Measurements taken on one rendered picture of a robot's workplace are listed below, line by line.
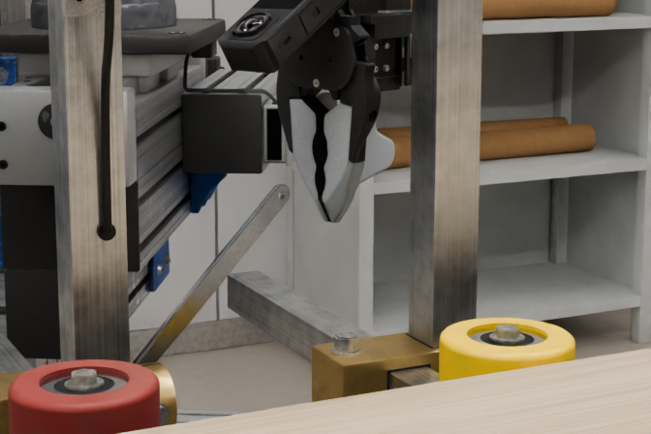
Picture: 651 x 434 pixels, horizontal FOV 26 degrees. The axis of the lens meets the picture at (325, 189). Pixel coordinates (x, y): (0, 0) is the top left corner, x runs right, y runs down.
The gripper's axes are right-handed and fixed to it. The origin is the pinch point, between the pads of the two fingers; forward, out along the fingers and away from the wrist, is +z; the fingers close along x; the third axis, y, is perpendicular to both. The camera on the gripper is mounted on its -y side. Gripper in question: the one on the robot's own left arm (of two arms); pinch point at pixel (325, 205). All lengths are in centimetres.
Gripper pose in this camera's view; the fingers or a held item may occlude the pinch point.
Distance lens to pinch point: 102.2
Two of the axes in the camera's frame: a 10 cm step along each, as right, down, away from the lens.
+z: 0.0, 9.8, 1.9
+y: 7.0, -1.3, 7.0
